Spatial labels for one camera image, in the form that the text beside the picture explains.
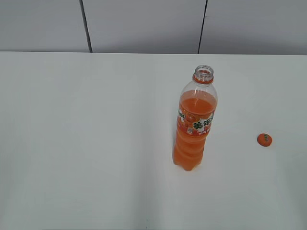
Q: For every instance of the orange soda plastic bottle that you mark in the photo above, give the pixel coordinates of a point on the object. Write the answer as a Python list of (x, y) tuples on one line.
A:
[(197, 105)]

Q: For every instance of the orange bottle cap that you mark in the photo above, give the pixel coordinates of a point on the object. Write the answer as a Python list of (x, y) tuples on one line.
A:
[(264, 139)]

